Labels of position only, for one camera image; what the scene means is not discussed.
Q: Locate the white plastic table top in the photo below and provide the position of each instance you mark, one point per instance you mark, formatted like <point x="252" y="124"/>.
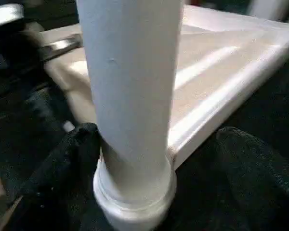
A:
<point x="219" y="72"/>

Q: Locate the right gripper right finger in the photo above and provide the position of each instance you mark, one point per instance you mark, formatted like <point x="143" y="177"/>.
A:
<point x="262" y="187"/>

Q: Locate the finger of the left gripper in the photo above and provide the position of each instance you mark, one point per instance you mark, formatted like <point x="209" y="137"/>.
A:
<point x="48" y="110"/>
<point x="62" y="45"/>

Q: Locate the black work surface mat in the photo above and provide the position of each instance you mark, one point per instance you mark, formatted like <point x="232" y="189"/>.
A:
<point x="267" y="108"/>

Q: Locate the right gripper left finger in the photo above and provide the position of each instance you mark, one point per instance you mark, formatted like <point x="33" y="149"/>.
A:
<point x="57" y="183"/>

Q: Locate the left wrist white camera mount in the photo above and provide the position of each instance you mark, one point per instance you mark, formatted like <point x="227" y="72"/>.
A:
<point x="4" y="12"/>

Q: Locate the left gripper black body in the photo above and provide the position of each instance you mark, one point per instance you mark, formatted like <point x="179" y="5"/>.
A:
<point x="17" y="60"/>

